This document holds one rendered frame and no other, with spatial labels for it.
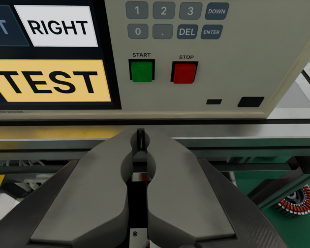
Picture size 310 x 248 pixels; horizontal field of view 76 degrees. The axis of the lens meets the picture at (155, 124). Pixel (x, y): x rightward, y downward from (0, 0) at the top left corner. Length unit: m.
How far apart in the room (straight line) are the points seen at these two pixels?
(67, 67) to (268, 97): 0.20
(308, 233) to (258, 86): 0.50
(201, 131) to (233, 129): 0.04
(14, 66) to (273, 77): 0.23
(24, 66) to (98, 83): 0.06
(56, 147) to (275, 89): 0.24
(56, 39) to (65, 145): 0.11
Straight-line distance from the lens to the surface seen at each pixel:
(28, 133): 0.25
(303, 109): 0.31
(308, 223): 0.69
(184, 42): 0.17
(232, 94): 0.22
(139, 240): 0.52
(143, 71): 0.18
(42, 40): 0.19
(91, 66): 0.19
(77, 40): 0.18
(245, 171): 0.31
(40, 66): 0.20
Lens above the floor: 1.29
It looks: 52 degrees down
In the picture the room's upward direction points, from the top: 2 degrees clockwise
